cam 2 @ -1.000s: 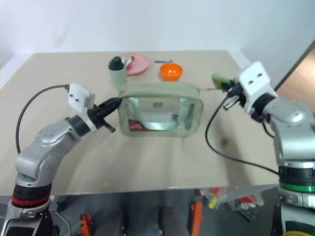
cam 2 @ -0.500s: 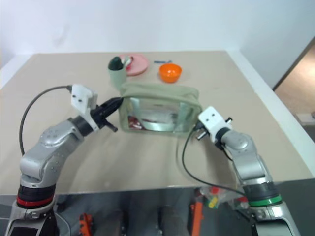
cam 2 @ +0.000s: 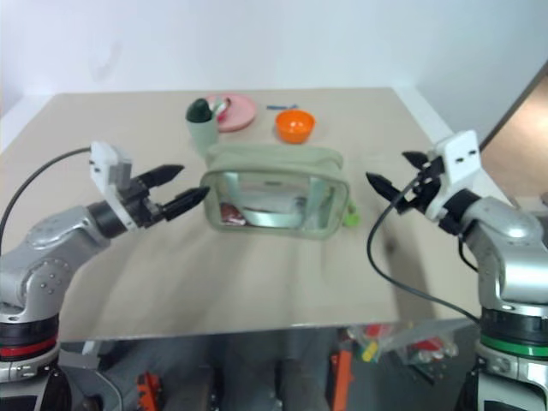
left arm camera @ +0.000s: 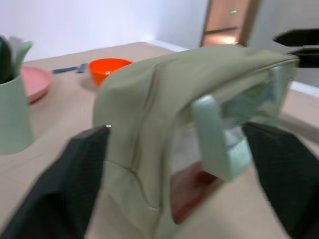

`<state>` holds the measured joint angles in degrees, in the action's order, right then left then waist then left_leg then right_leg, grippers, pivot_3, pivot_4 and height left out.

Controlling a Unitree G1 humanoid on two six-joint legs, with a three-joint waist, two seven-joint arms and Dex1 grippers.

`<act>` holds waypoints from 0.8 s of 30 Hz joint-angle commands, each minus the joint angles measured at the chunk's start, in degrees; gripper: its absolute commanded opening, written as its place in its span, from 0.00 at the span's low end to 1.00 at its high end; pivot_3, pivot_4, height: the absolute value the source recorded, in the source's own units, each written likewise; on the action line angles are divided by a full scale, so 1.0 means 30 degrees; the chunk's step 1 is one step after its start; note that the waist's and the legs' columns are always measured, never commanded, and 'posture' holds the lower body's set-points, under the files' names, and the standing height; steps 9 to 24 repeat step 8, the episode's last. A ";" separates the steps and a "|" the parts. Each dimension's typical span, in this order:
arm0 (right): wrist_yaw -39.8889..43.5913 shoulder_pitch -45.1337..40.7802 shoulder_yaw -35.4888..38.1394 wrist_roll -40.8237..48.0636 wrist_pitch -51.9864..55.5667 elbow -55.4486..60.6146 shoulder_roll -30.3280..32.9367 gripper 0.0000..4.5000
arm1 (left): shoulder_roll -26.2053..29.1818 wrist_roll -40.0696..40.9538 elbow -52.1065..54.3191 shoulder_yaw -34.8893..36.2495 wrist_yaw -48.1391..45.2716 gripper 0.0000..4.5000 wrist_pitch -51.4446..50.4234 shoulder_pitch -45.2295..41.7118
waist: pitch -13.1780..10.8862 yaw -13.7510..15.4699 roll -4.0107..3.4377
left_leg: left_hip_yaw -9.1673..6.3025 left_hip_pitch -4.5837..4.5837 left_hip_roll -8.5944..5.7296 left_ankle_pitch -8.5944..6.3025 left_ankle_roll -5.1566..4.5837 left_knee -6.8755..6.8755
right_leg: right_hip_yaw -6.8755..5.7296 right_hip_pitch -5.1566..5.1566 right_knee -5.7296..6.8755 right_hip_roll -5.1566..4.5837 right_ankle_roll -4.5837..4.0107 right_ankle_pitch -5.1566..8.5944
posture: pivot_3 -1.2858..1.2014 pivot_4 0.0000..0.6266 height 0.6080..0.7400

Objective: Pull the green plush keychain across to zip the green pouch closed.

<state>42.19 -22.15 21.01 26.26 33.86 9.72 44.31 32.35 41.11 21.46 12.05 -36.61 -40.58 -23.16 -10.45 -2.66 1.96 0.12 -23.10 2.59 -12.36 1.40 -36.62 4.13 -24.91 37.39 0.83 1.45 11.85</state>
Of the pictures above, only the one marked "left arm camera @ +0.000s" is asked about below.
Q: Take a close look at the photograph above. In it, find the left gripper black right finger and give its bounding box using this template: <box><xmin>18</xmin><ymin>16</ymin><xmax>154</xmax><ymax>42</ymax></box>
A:
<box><xmin>242</xmin><ymin>121</ymin><xmax>319</xmax><ymax>239</ymax></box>

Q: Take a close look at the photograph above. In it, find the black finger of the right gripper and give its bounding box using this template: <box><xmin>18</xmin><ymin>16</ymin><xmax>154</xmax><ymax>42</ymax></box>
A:
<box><xmin>272</xmin><ymin>29</ymin><xmax>319</xmax><ymax>47</ymax></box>
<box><xmin>286</xmin><ymin>47</ymin><xmax>319</xmax><ymax>68</ymax></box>

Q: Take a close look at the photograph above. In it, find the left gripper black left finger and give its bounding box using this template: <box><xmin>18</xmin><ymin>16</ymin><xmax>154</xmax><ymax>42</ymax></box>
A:
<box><xmin>0</xmin><ymin>125</ymin><xmax>111</xmax><ymax>239</ymax></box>

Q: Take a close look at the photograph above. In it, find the green fabric zip pouch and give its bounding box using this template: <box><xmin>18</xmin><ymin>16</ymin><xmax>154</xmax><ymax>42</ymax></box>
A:
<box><xmin>92</xmin><ymin>44</ymin><xmax>301</xmax><ymax>225</ymax></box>

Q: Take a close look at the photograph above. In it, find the brown wooden door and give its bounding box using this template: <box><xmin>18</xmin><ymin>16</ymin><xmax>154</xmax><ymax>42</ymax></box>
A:
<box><xmin>198</xmin><ymin>0</ymin><xmax>261</xmax><ymax>48</ymax></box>

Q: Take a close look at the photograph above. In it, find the pale green utensil cup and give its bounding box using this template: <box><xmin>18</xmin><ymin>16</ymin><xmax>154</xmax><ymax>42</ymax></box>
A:
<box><xmin>0</xmin><ymin>74</ymin><xmax>34</xmax><ymax>155</ymax></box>

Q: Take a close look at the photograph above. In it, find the pink round plate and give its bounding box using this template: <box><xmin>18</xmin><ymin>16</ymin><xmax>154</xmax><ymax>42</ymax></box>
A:
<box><xmin>19</xmin><ymin>65</ymin><xmax>53</xmax><ymax>104</ymax></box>

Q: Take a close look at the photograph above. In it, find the orange plastic bowl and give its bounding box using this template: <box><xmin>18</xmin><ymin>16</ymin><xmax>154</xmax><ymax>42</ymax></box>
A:
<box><xmin>88</xmin><ymin>58</ymin><xmax>134</xmax><ymax>87</ymax></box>

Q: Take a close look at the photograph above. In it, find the dark green utensil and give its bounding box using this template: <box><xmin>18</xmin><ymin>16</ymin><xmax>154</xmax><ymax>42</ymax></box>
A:
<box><xmin>0</xmin><ymin>35</ymin><xmax>16</xmax><ymax>84</ymax></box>

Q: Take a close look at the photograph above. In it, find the light green utensil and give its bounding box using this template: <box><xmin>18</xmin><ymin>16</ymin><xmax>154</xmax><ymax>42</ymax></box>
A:
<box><xmin>13</xmin><ymin>40</ymin><xmax>34</xmax><ymax>77</ymax></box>

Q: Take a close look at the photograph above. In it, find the grey utensil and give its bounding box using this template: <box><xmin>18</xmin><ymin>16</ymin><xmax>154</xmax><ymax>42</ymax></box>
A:
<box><xmin>8</xmin><ymin>36</ymin><xmax>25</xmax><ymax>66</ymax></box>

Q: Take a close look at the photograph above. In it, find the blue handled peeler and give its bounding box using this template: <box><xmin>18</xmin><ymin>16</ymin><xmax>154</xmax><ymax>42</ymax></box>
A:
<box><xmin>51</xmin><ymin>63</ymin><xmax>88</xmax><ymax>75</ymax></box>

